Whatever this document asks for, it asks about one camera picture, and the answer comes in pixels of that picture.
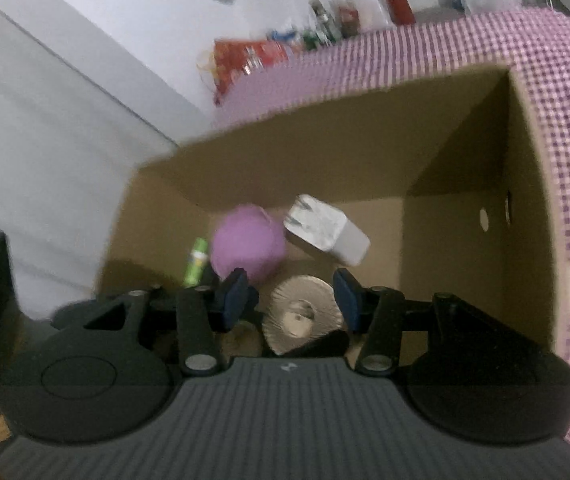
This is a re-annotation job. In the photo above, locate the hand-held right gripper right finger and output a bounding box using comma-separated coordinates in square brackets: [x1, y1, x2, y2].
[332, 267, 503, 377]

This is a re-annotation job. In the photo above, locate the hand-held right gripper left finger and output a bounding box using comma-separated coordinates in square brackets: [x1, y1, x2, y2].
[83, 267, 262, 377]

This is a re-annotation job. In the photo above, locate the black cylinder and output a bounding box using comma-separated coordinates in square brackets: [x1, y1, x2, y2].
[307, 329, 351, 359]

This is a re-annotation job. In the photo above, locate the toilet paper roll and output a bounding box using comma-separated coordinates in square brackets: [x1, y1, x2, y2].
[261, 275, 345, 356]

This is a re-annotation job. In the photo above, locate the brown cardboard box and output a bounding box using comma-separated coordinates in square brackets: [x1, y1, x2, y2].
[92, 62, 570, 377]

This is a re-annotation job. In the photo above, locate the green patterned tube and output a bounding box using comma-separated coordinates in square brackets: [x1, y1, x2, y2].
[183, 237, 210, 289]

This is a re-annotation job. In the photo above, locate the purple ball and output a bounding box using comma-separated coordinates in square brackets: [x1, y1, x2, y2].
[211, 204, 287, 281]

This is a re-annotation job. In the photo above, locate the white charger adapter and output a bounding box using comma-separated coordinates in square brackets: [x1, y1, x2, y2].
[283, 193, 371, 267]

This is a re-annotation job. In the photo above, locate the red snack bag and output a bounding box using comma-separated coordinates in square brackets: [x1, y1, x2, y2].
[213, 38, 292, 106]

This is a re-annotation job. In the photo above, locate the green glass bottle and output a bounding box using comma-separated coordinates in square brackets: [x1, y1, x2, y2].
[309, 0, 342, 47]

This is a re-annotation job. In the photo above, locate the red label bottle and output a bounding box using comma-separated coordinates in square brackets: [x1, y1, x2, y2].
[337, 0, 362, 37]

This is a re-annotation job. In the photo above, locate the purple checked cloth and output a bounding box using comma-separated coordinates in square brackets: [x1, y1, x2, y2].
[212, 7, 570, 467]

